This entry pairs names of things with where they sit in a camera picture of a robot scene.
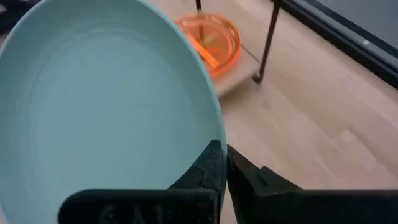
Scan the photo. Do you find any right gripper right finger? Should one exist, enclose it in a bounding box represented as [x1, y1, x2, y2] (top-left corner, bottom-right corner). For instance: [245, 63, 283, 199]
[226, 144, 398, 224]

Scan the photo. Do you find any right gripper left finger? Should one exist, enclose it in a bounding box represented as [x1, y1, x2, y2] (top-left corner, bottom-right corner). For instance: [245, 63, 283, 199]
[57, 139, 226, 224]

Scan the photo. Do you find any mint green opaque plate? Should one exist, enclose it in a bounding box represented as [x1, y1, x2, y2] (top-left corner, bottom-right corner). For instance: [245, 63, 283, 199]
[0, 0, 228, 224]

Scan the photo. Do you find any red transparent plastic plate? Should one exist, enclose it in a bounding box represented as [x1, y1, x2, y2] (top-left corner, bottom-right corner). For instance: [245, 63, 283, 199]
[177, 15, 240, 77]

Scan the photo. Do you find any orange transparent plastic plate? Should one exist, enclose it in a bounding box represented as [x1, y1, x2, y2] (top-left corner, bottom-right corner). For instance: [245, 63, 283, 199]
[173, 11, 243, 79]

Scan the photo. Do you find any black metal wooden shelf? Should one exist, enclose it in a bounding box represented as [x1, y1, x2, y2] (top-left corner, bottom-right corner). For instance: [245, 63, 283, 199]
[194, 0, 283, 100]

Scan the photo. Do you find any black table rig frame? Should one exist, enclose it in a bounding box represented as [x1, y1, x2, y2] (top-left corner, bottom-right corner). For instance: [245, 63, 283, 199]
[273, 0, 398, 90]

